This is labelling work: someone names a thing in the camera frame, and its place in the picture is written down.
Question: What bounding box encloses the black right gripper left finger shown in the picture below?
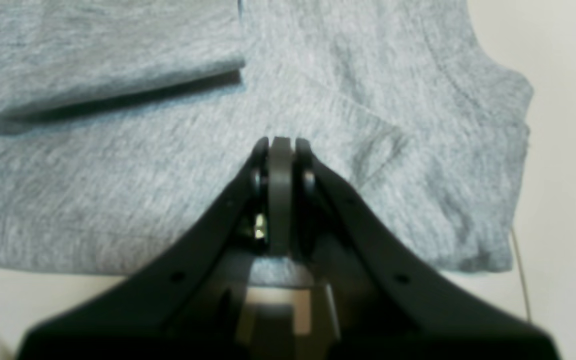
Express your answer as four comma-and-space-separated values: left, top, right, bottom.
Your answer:
18, 137, 282, 360

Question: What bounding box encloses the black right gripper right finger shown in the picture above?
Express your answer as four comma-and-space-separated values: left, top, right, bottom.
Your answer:
282, 137, 559, 360

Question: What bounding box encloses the grey T-shirt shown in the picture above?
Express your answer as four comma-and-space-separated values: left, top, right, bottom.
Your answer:
0, 0, 533, 275

